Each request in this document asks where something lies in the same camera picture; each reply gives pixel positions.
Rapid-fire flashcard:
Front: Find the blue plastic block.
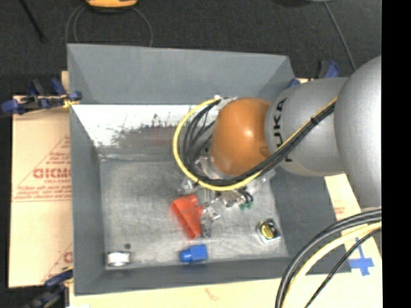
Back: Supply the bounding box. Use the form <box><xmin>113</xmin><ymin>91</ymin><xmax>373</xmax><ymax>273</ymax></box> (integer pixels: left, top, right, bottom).
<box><xmin>179</xmin><ymin>243</ymin><xmax>209</xmax><ymax>264</ymax></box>

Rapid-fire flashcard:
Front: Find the orange-red plastic block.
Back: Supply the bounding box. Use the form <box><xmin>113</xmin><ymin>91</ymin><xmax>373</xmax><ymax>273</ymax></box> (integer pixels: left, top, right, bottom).
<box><xmin>170</xmin><ymin>193</ymin><xmax>207</xmax><ymax>240</ymax></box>

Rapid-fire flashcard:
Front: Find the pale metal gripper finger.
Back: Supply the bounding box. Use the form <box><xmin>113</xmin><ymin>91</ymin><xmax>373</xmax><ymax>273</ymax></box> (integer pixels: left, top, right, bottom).
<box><xmin>199</xmin><ymin>205</ymin><xmax>223</xmax><ymax>238</ymax></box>
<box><xmin>177</xmin><ymin>177</ymin><xmax>198</xmax><ymax>196</ymax></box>

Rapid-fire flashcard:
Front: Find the silver and yellow tape measure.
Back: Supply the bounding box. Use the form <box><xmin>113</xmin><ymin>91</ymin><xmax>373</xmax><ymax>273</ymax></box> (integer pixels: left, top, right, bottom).
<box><xmin>255</xmin><ymin>218</ymin><xmax>283</xmax><ymax>246</ymax></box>

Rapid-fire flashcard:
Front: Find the grey metal bin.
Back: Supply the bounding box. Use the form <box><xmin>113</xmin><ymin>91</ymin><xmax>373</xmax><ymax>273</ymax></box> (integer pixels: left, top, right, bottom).
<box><xmin>66</xmin><ymin>43</ymin><xmax>351</xmax><ymax>295</ymax></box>

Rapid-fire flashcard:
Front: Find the silver and white cylinder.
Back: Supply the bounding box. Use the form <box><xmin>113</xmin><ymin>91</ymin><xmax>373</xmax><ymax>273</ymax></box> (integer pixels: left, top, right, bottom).
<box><xmin>105</xmin><ymin>250</ymin><xmax>132</xmax><ymax>268</ymax></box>

